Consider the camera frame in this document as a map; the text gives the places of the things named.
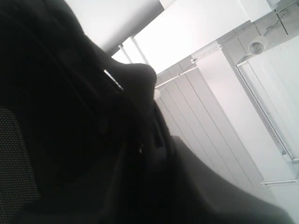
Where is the black helmet with tinted visor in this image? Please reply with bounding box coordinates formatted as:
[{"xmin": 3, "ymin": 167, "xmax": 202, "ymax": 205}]
[{"xmin": 0, "ymin": 0, "xmax": 173, "ymax": 224}]

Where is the white ceiling lamp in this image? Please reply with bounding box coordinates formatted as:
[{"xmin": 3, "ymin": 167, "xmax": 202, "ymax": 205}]
[{"xmin": 248, "ymin": 35, "xmax": 269, "ymax": 55}]

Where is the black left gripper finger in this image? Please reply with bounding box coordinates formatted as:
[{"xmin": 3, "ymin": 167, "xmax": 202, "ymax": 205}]
[{"xmin": 165, "ymin": 136, "xmax": 294, "ymax": 224}]

